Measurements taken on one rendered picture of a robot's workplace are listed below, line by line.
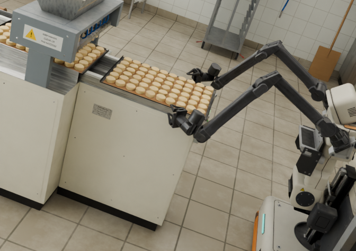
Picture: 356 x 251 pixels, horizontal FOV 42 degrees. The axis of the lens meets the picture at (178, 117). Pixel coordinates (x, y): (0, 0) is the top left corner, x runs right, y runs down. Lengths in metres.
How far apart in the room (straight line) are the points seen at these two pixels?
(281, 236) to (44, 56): 1.71
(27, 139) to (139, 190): 0.71
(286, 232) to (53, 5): 1.87
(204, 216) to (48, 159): 1.17
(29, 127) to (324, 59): 4.61
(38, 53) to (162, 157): 0.87
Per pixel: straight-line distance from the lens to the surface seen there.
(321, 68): 6.48
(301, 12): 6.53
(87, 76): 2.57
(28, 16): 2.37
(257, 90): 2.21
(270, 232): 2.93
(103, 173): 2.82
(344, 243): 1.53
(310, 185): 2.71
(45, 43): 2.36
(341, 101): 2.48
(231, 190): 3.58
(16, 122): 2.64
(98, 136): 2.69
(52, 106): 2.49
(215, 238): 3.13
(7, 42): 2.70
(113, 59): 2.80
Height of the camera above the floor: 2.04
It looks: 29 degrees down
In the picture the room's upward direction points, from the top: 19 degrees clockwise
